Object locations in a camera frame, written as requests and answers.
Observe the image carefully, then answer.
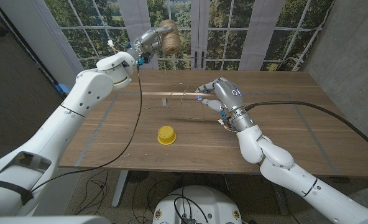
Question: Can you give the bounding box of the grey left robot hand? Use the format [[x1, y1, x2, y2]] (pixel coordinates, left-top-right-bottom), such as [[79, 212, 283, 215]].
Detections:
[[129, 25, 175, 58]]

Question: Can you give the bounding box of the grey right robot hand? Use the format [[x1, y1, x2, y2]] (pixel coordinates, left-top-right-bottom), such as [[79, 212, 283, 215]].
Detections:
[[195, 77, 246, 118]]

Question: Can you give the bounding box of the jute twine spool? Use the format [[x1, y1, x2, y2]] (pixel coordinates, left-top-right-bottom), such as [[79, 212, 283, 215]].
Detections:
[[158, 19, 182, 56]]

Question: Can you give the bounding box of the jute twine strand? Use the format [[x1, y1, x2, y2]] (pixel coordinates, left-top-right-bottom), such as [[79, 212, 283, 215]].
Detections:
[[140, 90, 209, 121]]

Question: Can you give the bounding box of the thin metal rod with clips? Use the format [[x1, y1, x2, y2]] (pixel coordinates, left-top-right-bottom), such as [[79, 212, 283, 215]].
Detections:
[[161, 96, 203, 108]]

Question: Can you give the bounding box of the yellow plastic lid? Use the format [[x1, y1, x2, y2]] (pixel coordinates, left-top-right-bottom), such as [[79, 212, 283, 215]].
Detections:
[[157, 125, 177, 146]]

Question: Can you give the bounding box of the printed window backdrop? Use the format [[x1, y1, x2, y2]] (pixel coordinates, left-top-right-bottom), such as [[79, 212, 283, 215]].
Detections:
[[44, 0, 336, 82]]

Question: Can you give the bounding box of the blue floor object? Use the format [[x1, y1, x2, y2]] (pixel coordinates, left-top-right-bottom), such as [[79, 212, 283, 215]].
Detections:
[[55, 83, 70, 94]]

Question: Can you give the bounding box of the white robot torso base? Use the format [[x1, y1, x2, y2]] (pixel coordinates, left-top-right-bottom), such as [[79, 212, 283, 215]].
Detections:
[[152, 185, 243, 224]]

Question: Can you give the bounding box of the white table leg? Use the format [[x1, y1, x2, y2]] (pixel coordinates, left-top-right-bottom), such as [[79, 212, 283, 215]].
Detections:
[[111, 169, 129, 208]]

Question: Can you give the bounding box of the white robot chest rim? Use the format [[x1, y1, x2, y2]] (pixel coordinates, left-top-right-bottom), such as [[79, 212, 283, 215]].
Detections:
[[0, 216, 110, 224]]

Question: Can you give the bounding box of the thin black cable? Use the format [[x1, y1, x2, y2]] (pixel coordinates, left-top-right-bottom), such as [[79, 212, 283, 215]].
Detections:
[[31, 63, 144, 192]]

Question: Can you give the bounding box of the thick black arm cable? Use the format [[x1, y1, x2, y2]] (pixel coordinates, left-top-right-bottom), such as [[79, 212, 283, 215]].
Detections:
[[244, 100, 368, 156]]

